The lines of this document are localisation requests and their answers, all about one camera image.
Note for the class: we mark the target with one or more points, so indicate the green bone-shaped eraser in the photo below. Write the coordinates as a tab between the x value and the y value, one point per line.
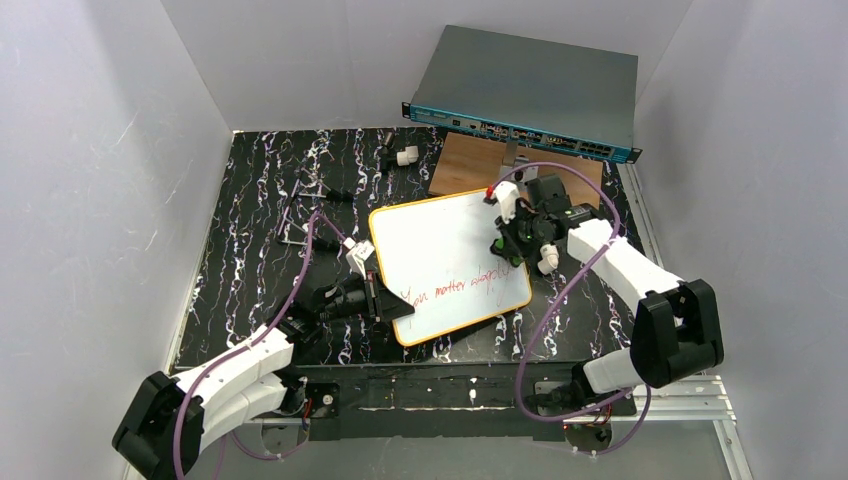
502	248

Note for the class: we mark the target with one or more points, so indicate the teal network switch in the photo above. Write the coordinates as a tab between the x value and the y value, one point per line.
562	98

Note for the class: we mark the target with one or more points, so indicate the wooden board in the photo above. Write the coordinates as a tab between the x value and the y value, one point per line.
469	163

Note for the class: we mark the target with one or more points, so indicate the black and white marker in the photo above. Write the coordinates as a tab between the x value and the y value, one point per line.
387	156

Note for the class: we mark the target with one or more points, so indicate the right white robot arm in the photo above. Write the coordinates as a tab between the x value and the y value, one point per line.
676	330

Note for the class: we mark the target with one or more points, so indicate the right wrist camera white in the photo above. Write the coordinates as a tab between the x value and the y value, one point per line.
504	195

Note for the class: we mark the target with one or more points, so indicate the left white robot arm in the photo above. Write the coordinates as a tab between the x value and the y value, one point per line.
172	419

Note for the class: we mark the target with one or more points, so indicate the yellow-framed whiteboard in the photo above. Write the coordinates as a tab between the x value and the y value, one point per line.
435	254

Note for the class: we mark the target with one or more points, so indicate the grey metal bracket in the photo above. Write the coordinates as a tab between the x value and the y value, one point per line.
512	158

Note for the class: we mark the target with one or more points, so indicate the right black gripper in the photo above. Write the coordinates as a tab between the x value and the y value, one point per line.
508	234

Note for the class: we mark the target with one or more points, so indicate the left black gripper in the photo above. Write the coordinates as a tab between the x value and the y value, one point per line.
376	298

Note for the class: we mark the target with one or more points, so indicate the aluminium frame rail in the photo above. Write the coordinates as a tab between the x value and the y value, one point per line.
459	401

